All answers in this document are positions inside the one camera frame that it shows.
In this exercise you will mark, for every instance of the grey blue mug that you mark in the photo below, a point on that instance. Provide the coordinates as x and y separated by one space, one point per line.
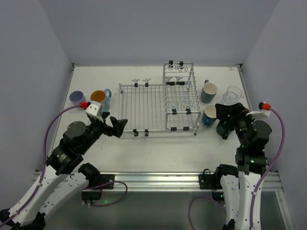
208 92

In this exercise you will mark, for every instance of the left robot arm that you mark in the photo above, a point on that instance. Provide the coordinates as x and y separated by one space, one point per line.
62 176

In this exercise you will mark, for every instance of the silver wire dish rack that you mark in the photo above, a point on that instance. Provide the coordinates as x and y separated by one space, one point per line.
169 106

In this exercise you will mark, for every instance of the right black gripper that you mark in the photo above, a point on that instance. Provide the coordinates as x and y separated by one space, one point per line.
233 114

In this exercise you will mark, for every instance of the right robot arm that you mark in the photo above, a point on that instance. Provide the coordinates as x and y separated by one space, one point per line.
242 183

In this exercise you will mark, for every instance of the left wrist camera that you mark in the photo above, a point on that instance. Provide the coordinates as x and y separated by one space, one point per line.
95 110

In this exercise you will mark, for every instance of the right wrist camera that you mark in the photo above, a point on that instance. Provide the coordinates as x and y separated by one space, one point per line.
264 111

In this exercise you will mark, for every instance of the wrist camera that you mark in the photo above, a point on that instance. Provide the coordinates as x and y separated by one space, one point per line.
264 111
95 110

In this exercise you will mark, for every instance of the clear glass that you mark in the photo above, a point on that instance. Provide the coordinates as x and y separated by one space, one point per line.
232 95

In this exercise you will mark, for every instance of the lavender plastic cup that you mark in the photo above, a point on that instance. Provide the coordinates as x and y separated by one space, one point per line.
77 97

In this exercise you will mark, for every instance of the dark green mug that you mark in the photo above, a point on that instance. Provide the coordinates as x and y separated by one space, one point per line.
224 129

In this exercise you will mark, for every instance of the light blue ceramic mug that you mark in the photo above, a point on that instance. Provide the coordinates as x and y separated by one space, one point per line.
103 97

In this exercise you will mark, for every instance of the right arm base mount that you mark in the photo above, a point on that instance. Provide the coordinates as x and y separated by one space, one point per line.
211 181

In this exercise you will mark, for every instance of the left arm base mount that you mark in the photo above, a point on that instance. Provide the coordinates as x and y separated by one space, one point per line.
95 195

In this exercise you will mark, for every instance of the aluminium frame rail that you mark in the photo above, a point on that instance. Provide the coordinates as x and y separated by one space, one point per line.
176 182

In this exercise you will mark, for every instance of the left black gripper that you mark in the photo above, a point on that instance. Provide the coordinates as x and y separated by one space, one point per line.
107 125

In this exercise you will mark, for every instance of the dark blue mug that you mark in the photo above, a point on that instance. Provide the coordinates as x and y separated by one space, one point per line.
209 115

